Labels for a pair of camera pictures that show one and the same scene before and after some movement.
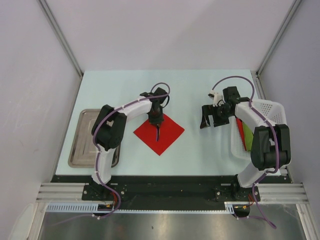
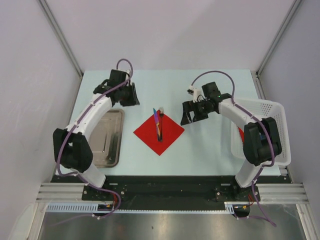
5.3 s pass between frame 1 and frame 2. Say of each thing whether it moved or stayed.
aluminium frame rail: stayed
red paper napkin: stayed
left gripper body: moved
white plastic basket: stayed
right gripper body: moved
